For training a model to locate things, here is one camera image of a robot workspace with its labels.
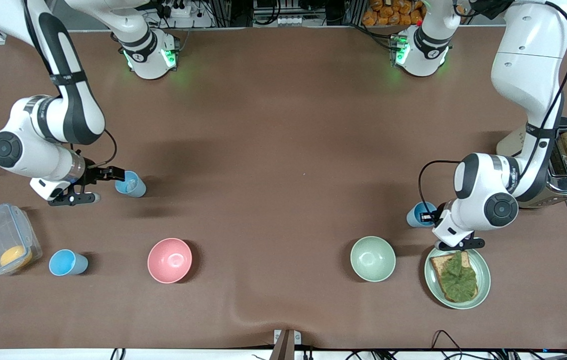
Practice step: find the white power strip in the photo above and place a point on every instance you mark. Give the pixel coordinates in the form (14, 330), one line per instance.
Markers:
(178, 9)

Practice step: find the pale green plate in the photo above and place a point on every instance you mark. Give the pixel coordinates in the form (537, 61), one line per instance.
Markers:
(483, 280)

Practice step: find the green lettuce leaf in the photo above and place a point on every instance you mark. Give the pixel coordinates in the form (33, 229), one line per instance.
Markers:
(458, 280)

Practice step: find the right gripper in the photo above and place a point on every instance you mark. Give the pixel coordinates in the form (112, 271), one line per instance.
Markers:
(96, 174)

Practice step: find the toast slice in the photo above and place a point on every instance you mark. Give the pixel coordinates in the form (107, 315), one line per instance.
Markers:
(441, 270)

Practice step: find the bag of orange buns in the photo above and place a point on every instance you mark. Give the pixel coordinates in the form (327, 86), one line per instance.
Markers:
(391, 11)

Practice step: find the yellow round food piece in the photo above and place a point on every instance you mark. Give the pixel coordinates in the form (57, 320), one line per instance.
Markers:
(13, 256)

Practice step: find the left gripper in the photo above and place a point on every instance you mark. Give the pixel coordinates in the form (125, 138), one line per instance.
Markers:
(437, 214)

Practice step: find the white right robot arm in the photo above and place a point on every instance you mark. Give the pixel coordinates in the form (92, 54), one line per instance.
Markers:
(73, 115)

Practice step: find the pink bowl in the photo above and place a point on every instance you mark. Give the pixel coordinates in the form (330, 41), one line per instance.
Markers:
(169, 260)

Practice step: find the pale green bowl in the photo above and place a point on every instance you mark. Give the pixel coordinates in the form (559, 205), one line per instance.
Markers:
(372, 259)

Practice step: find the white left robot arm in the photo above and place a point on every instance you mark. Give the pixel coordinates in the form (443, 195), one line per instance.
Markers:
(528, 65)

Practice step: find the blue plastic cup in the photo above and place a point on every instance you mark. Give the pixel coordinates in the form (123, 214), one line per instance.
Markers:
(415, 216)
(136, 189)
(63, 262)

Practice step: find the metal table clamp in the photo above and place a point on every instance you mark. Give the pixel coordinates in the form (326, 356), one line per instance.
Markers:
(283, 345)

